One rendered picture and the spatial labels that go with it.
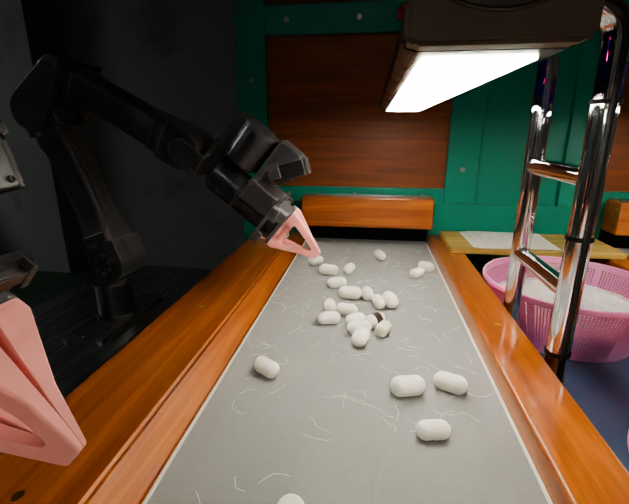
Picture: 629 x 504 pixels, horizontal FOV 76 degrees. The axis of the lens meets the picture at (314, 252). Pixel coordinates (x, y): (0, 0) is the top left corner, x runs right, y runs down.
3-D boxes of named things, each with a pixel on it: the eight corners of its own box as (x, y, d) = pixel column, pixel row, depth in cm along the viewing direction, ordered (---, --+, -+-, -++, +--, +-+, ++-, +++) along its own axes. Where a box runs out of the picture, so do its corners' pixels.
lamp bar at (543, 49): (404, 45, 18) (416, -161, 16) (380, 111, 77) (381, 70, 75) (601, 39, 17) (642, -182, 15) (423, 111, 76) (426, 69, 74)
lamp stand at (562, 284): (393, 424, 47) (422, -13, 35) (387, 340, 66) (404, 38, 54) (567, 440, 45) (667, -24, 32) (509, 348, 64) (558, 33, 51)
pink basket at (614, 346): (617, 398, 52) (633, 332, 49) (445, 321, 73) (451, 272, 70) (685, 340, 66) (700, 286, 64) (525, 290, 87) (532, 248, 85)
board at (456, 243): (450, 253, 83) (451, 247, 83) (439, 235, 97) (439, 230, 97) (626, 260, 78) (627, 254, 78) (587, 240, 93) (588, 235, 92)
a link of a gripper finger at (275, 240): (334, 232, 68) (291, 196, 67) (330, 243, 61) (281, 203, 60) (309, 261, 70) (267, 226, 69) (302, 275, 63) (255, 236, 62)
